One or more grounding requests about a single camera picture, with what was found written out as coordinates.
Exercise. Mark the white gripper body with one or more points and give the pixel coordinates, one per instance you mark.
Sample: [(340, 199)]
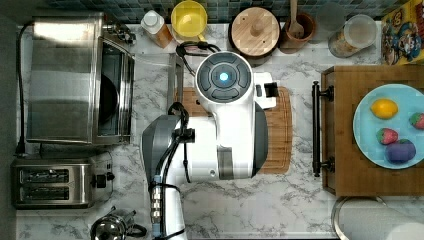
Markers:
[(266, 90)]

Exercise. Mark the glass oven door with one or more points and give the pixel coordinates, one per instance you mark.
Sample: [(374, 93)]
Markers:
[(155, 77)]

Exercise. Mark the stainless steel toaster oven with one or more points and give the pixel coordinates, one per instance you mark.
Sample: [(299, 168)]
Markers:
[(70, 53)]

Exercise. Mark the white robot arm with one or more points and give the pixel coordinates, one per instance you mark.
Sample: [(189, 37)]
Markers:
[(229, 142)]

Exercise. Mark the dark pan inside oven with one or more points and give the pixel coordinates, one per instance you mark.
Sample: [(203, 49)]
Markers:
[(109, 100)]

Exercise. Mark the brown wooden utensil holder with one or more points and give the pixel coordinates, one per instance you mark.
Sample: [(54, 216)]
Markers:
[(290, 44)]

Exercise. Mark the black canister with wooden lid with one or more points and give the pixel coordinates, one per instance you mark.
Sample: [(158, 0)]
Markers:
[(255, 33)]

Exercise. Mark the wooden spoon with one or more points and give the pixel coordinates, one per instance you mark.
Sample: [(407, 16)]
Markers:
[(295, 29)]

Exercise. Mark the wooden cutting board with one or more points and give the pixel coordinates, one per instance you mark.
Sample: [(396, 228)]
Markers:
[(279, 120)]

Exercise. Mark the frosted plastic cup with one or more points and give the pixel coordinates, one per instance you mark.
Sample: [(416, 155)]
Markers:
[(329, 18)]

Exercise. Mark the light blue plate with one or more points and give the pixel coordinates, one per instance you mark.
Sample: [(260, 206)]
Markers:
[(366, 125)]

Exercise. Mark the yellow mug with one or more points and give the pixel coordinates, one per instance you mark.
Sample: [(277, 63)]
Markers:
[(189, 20)]

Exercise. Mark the clear jar with white lid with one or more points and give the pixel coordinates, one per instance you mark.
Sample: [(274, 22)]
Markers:
[(358, 33)]

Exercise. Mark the yellow toy lemon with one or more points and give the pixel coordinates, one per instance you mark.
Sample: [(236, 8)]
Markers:
[(384, 108)]

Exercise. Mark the wooden drawer box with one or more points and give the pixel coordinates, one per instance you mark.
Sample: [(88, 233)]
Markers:
[(341, 90)]

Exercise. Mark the red toy strawberry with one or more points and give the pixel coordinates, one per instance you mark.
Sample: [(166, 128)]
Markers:
[(386, 136), (417, 120)]

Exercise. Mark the white capped bottle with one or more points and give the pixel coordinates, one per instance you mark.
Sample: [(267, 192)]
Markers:
[(156, 28)]

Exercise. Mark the yellow cereal box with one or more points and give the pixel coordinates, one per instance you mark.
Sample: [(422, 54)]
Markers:
[(402, 39)]

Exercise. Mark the purple toy eggplant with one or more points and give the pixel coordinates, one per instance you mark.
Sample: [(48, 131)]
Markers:
[(400, 151)]

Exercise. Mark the round metal bowl rim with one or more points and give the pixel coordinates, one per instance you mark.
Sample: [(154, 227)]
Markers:
[(336, 212)]

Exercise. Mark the silver two-slot toaster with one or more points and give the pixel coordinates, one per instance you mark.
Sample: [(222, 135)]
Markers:
[(61, 181)]

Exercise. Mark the black drawer handle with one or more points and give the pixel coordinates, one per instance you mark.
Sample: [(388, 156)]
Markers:
[(317, 164)]

